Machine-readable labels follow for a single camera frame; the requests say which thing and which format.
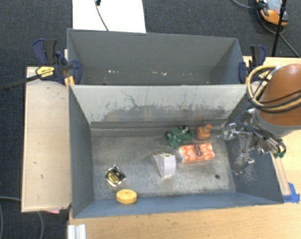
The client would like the green toy car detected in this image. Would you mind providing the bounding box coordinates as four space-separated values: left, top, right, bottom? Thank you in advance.
165 125 195 148

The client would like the orange patterned packet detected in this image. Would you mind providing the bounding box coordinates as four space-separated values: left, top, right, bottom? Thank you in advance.
178 142 216 164

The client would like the yellow round disc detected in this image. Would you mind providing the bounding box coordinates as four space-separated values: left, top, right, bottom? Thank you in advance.
116 189 139 205

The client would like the pale wood board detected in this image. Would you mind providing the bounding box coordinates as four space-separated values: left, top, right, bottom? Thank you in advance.
21 66 73 213

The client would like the orange toy figure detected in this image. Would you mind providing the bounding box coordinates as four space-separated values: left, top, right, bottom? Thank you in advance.
196 123 213 141

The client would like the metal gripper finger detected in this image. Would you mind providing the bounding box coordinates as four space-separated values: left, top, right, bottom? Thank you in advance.
216 122 244 141
233 151 256 176

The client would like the grey metal bin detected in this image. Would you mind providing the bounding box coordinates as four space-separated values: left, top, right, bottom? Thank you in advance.
66 28 285 219

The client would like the white carton box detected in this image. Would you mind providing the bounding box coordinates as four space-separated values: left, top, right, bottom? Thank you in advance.
152 151 177 179

